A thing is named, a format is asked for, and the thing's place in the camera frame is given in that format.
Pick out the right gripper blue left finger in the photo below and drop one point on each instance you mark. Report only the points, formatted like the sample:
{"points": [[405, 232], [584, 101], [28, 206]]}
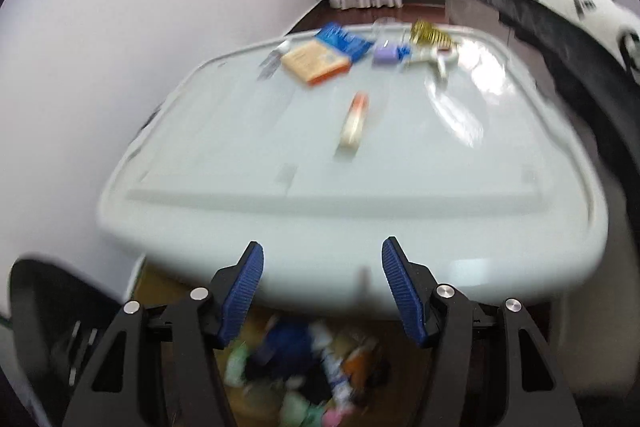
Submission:
{"points": [[233, 289]]}

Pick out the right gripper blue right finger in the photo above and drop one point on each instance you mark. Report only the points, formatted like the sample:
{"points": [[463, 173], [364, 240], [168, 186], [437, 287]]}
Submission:
{"points": [[411, 285]]}

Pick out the gold foil wrapper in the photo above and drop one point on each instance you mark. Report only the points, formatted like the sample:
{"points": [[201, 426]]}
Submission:
{"points": [[424, 33]]}

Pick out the clear glass bowl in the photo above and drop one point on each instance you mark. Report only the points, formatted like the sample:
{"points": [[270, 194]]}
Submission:
{"points": [[387, 31]]}

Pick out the cardboard trash box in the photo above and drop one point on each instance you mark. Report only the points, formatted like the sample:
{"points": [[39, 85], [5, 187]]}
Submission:
{"points": [[366, 372]]}

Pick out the blue fleece cloth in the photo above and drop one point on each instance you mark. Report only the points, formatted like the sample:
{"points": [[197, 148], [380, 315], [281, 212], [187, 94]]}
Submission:
{"points": [[287, 348]]}

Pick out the orange cream lip balm tube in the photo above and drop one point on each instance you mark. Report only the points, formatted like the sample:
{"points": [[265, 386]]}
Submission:
{"points": [[354, 123]]}

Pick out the small clear vial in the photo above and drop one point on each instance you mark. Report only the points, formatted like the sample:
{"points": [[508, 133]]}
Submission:
{"points": [[272, 62]]}

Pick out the white tape dispenser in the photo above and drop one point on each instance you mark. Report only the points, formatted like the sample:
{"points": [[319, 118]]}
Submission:
{"points": [[440, 58]]}

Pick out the small purple case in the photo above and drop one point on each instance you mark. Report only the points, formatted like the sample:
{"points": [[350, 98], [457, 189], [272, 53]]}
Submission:
{"points": [[386, 55]]}

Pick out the small blue toy brick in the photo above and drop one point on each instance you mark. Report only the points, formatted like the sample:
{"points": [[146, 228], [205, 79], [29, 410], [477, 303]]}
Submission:
{"points": [[403, 51]]}

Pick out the orange beige medicine box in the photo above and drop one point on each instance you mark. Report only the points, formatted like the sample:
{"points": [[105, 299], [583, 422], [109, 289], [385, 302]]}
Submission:
{"points": [[315, 62]]}

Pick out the blue foil packet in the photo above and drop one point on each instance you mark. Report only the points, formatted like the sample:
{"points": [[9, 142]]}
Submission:
{"points": [[346, 42]]}

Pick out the black white logo blanket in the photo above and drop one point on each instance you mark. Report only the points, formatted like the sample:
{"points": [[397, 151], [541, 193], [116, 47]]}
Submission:
{"points": [[591, 50]]}

